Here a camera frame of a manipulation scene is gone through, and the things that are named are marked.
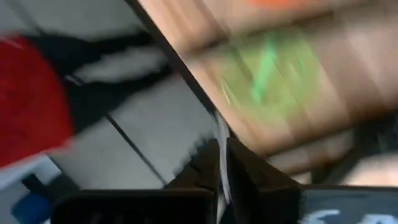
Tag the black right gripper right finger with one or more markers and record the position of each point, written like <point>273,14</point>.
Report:
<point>264,193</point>

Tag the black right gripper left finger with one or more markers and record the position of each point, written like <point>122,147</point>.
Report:
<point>186,205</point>

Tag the translucent orange plastic plate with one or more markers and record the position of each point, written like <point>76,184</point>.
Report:
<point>280,3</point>

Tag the wooden shelf with black legs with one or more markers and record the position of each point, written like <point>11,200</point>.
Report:
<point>192,18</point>

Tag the translucent green plastic plate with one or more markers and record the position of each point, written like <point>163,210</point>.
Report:
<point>267,77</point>

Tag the blue plastic object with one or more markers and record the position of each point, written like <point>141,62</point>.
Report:
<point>31,208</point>

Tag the person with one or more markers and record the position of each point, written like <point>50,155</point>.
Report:
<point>28,102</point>

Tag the black metal table frame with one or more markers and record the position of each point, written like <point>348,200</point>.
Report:
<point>174,59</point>

